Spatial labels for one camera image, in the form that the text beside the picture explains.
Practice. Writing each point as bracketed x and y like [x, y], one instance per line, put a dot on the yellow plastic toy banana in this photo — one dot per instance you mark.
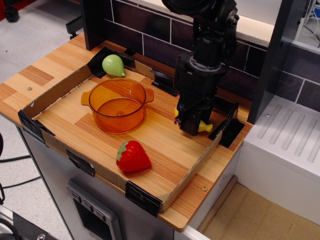
[202, 127]

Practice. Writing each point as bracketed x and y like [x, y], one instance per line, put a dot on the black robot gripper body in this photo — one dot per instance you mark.
[195, 82]

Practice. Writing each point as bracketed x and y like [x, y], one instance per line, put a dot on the grey toy oven control panel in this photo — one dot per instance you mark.
[98, 219]

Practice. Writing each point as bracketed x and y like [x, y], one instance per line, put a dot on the orange transparent plastic pot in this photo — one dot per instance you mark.
[118, 105]

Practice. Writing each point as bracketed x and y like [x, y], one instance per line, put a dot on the red plastic toy strawberry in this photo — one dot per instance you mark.
[131, 157]

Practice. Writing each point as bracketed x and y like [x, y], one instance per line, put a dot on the green plastic toy pear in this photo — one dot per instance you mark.
[113, 65]

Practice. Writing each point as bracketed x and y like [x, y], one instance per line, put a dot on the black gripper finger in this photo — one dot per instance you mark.
[192, 125]
[207, 108]

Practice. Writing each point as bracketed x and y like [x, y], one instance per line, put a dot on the white toy sink drainboard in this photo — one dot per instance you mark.
[289, 134]

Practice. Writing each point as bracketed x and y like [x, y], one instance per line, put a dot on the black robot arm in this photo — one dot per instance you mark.
[213, 34]

